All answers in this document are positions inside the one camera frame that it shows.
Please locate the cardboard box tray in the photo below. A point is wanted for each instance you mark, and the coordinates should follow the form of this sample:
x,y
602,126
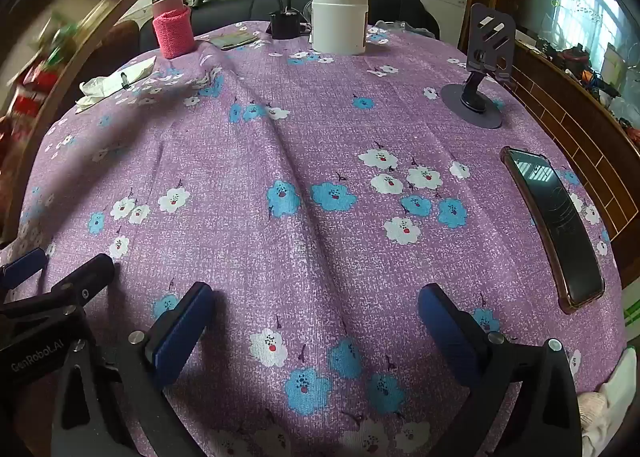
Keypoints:
x,y
95,22

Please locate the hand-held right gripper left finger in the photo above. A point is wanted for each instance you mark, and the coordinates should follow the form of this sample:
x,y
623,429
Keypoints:
x,y
177,337

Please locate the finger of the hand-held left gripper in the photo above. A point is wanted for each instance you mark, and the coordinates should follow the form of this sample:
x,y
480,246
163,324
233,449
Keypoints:
x,y
90,274
22,268

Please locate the purple floral tablecloth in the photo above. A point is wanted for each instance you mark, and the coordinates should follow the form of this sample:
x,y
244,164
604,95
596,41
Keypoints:
x,y
300,162

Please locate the small black box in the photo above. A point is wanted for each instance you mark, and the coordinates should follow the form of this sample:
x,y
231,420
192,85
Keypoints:
x,y
285,24

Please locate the smartphone in clear case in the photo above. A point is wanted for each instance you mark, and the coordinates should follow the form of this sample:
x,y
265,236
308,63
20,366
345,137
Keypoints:
x,y
555,222

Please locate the clear green wrapped candy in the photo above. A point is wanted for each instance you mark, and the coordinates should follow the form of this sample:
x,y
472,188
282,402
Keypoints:
x,y
64,33

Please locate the red white narrow snack packet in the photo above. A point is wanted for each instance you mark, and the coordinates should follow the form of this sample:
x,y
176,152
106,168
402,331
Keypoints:
x,y
27,97

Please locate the black leather sofa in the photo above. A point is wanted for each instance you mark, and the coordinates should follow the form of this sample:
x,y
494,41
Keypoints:
x,y
240,7

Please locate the wooden sideboard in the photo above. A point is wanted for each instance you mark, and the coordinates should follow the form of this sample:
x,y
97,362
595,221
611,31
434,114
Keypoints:
x,y
575,137

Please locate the white paper sheets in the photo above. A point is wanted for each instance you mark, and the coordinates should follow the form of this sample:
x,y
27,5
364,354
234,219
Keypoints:
x,y
100,84

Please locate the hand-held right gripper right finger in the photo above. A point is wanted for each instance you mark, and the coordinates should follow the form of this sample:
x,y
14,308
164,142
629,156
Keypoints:
x,y
447,332

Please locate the white plastic jar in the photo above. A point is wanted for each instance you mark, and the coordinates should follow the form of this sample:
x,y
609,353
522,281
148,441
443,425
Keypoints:
x,y
340,22

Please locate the grey phone stand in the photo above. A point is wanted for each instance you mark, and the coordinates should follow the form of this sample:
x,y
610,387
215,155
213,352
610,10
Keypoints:
x,y
492,37

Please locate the green yellow booklet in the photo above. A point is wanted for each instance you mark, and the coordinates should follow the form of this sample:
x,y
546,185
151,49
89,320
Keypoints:
x,y
235,40

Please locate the bottle with pink knit sleeve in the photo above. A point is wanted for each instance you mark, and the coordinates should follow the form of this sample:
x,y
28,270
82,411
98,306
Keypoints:
x,y
172,29

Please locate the white cloth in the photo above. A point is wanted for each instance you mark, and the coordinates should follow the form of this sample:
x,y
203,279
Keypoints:
x,y
607,402

